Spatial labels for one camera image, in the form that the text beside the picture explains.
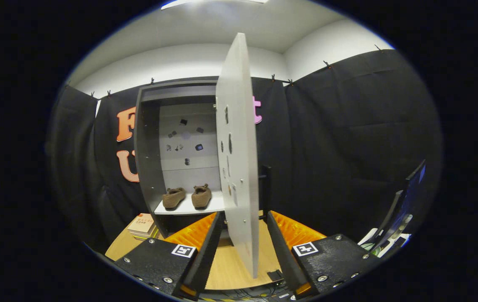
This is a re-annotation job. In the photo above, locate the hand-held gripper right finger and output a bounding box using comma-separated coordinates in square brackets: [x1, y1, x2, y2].
[266, 211, 381, 300]

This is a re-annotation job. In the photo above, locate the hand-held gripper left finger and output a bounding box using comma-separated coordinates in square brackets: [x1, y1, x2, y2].
[113, 211, 223, 301]

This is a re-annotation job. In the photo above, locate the brown fuzzy shoe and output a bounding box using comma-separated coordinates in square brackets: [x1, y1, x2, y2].
[162, 187, 187, 210]
[191, 184, 213, 209]

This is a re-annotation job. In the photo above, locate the black door handle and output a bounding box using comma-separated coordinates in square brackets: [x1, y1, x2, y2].
[259, 165, 272, 216]

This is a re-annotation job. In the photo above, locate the dark grey shoe cabinet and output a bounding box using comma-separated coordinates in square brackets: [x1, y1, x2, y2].
[133, 80, 223, 239]

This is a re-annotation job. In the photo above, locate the beige shoe cabinet door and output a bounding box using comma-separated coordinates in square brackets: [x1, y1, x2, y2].
[215, 33, 260, 279]

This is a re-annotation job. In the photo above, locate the white cabinet shelf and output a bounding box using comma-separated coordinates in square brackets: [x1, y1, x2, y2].
[154, 191, 227, 216]

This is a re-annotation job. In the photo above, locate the yellow edged book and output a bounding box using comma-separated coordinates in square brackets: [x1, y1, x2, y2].
[132, 229, 160, 240]

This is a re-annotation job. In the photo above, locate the beige cover book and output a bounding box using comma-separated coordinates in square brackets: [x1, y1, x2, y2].
[127, 213, 156, 234]

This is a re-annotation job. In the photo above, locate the black backdrop cloth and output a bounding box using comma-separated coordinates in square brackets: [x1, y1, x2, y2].
[48, 48, 445, 252]

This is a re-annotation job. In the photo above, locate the black monitor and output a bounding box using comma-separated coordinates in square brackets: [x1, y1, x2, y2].
[372, 159, 427, 252]

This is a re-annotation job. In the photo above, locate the long ceiling light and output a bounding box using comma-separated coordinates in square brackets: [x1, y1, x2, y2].
[161, 0, 270, 10]

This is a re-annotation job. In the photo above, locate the bundle of black cables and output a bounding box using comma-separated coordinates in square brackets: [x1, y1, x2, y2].
[199, 285, 294, 302]

